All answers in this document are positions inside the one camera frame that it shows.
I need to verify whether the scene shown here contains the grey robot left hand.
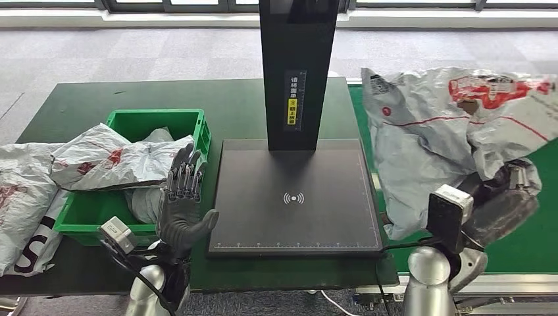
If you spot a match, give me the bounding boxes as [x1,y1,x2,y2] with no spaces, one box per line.
[157,143,220,258]

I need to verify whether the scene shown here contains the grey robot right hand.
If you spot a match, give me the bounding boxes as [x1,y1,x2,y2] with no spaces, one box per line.
[457,157,543,251]

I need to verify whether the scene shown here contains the small grey parcel bag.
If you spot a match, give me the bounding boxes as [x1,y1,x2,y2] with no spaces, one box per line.
[124,127,175,225]

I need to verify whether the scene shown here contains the grey parcel bag red lines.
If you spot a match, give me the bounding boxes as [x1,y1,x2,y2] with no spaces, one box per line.
[50,123,195,192]

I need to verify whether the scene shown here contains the large grey parcel black print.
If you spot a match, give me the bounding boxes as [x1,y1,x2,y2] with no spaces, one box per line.
[361,66,558,242]

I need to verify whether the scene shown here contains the green conveyor belt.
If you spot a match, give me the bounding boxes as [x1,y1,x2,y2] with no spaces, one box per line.
[348,82,558,275]

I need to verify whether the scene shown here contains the black inbound scanner machine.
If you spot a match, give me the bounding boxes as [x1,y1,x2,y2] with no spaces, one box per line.
[207,0,384,259]

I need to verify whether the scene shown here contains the grey parcel bag red print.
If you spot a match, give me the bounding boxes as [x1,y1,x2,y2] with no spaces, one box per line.
[0,143,66,277]

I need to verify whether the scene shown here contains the green plastic crate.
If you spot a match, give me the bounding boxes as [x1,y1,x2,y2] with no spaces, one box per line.
[53,109,213,248]

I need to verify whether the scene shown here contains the dark green table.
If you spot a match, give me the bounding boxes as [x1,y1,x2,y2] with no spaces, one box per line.
[0,77,399,295]

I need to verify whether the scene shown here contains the curved grey metal base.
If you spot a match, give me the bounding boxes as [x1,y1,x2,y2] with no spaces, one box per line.
[0,296,29,316]

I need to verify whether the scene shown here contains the white window sill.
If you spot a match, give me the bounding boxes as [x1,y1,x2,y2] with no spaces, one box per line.
[0,6,558,29]

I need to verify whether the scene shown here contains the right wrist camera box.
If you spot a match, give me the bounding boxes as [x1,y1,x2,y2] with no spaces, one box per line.
[426,184,474,254]

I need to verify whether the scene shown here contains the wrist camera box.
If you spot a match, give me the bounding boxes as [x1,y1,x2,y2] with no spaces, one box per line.
[97,217,140,256]
[426,184,474,254]

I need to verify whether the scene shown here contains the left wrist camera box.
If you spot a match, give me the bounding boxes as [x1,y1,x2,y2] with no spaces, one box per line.
[97,217,140,256]

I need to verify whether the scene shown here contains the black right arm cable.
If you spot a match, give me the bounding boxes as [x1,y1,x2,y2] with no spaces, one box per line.
[374,237,441,316]

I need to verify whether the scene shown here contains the white cable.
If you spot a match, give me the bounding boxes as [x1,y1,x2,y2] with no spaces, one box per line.
[320,290,363,316]

